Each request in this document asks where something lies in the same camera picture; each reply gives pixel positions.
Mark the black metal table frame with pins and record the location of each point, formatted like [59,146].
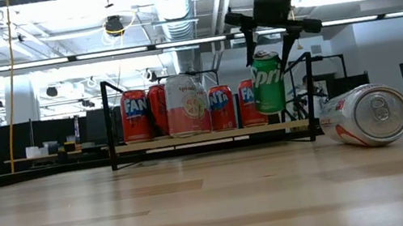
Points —
[51,172]

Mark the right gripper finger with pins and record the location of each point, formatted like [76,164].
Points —
[250,45]
[289,47]

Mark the silver corrugated ventilation duct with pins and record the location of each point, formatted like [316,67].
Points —
[171,3]

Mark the black round ceiling device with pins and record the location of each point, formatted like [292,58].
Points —
[114,26]

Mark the red Coca-Cola Zero can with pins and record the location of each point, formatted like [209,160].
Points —
[159,112]

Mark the background wooden desk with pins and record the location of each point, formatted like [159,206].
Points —
[40,157]

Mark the orange Fanta can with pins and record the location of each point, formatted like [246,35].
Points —
[223,119]
[249,115]

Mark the person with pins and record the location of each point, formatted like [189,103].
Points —
[301,98]

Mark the black office partition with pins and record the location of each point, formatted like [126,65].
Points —
[49,132]

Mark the silver and red soda can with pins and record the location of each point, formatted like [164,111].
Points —
[366,116]
[183,124]

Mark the black crossbar with light strips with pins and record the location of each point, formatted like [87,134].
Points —
[113,53]

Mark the green Sprite can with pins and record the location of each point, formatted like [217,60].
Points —
[270,93]

